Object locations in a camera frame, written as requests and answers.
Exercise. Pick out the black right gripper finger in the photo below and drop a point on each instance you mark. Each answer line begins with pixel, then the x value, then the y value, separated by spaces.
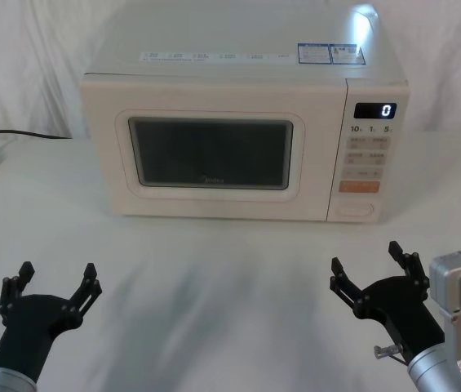
pixel 346 288
pixel 413 273

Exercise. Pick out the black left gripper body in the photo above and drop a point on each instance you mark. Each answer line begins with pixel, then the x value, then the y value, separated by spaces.
pixel 30 326

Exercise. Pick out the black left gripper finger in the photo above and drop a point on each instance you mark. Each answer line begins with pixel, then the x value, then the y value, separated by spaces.
pixel 85 296
pixel 10 290

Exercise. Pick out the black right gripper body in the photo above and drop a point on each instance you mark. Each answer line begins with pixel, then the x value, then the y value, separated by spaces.
pixel 405 314

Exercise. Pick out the cream microwave oven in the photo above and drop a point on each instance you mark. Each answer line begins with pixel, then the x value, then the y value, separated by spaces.
pixel 214 98

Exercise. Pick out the white table cloth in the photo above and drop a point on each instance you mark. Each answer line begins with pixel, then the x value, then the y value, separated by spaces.
pixel 230 306

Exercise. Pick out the white curtain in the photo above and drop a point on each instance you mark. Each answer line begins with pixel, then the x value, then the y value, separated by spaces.
pixel 30 61

